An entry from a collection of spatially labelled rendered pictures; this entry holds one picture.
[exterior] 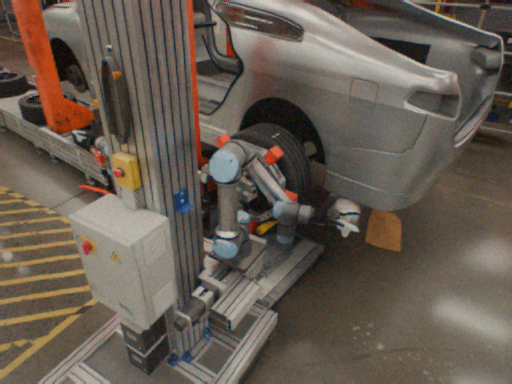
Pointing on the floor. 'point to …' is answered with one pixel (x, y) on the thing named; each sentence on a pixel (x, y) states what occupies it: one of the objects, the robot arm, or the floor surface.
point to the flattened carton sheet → (384, 230)
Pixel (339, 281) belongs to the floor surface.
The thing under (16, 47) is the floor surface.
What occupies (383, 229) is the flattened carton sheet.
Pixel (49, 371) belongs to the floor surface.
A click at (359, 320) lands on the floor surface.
